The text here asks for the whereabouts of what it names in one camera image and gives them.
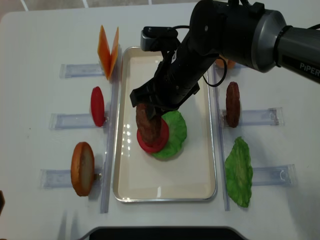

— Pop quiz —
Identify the upright green lettuce leaf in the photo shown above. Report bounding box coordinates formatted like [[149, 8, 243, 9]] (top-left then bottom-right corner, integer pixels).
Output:
[[224, 136, 253, 208]]

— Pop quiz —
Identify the black camera cable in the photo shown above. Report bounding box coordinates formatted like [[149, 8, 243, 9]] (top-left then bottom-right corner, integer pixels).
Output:
[[169, 24, 229, 88]]

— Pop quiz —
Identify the brown meat patty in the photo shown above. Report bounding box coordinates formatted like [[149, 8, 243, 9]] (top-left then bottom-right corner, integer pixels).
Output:
[[136, 104, 162, 146], [226, 81, 241, 128]]

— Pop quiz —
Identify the flat red tomato slice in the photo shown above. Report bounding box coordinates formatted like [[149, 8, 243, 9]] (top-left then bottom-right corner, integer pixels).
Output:
[[136, 119, 169, 154]]

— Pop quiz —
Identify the left orange cheese slice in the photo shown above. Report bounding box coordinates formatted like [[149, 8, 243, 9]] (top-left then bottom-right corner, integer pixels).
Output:
[[97, 25, 111, 80]]

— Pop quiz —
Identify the clear acrylic right long rail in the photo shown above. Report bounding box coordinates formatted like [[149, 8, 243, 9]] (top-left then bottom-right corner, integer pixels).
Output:
[[208, 63, 231, 212]]

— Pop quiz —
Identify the clear holder middle right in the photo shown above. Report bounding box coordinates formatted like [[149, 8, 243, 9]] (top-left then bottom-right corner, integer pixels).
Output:
[[219, 107, 285, 127]]

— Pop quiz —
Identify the clear holder top left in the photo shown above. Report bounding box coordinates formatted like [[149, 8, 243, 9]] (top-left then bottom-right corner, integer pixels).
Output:
[[59, 63, 105, 79]]

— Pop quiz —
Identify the clear acrylic left long rail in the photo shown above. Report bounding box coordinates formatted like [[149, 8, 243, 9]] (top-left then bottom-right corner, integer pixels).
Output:
[[100, 46, 122, 214]]

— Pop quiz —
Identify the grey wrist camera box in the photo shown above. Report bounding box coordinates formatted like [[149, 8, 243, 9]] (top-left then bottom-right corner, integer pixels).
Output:
[[140, 26, 180, 52]]

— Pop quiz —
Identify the plain bun half right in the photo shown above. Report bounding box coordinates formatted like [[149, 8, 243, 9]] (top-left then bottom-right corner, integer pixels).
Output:
[[227, 59, 236, 69]]

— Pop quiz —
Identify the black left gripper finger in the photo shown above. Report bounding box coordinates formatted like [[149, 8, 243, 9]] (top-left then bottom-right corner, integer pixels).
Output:
[[130, 81, 156, 107]]

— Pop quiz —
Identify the right orange cheese slice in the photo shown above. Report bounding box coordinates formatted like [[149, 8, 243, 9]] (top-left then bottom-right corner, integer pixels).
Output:
[[108, 27, 119, 81]]

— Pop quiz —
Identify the flat green lettuce leaf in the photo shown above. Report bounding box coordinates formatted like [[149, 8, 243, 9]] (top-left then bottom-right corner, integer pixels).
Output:
[[151, 110, 187, 160]]

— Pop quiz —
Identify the clear holder bottom right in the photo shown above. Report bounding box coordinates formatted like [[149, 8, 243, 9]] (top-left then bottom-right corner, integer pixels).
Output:
[[252, 164, 298, 186]]

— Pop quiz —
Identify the white rectangular metal tray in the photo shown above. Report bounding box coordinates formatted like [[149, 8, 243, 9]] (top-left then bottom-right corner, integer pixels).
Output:
[[113, 46, 216, 202]]

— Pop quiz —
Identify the upright red tomato slice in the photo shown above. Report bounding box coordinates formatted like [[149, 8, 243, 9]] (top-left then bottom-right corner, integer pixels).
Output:
[[90, 86, 106, 127]]

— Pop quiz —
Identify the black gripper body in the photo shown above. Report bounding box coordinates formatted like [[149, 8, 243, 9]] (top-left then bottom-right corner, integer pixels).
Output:
[[150, 37, 217, 112]]

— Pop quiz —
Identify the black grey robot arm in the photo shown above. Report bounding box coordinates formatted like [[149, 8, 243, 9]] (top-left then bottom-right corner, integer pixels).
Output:
[[130, 0, 320, 119]]

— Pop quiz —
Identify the clear acrylic long rail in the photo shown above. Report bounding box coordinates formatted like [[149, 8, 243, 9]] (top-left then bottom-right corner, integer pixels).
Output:
[[208, 63, 231, 212], [100, 46, 122, 214]]

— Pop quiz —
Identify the upright bun half left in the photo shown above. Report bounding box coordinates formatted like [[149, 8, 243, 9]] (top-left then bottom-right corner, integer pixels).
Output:
[[70, 141, 95, 197]]

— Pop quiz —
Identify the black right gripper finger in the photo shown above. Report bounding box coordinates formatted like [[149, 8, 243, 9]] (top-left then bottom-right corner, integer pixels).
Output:
[[146, 103, 168, 121]]

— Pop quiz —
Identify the black base front edge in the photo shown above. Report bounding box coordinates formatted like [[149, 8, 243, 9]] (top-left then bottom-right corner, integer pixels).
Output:
[[89, 227, 244, 240]]

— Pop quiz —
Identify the orange cheese slice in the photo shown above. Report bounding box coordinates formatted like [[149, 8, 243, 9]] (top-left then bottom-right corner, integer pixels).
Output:
[[97, 25, 111, 80], [108, 27, 119, 81]]

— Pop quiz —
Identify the dark brown object left edge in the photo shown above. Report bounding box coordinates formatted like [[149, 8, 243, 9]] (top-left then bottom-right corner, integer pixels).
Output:
[[0, 190, 6, 215]]

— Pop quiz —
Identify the clear holder bottom left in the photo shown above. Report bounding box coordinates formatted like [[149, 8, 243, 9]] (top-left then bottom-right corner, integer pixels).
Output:
[[39, 168, 103, 190]]

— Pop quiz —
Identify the clear holder middle left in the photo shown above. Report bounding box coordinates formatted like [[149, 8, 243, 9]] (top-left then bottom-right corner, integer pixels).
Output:
[[49, 113, 98, 130]]

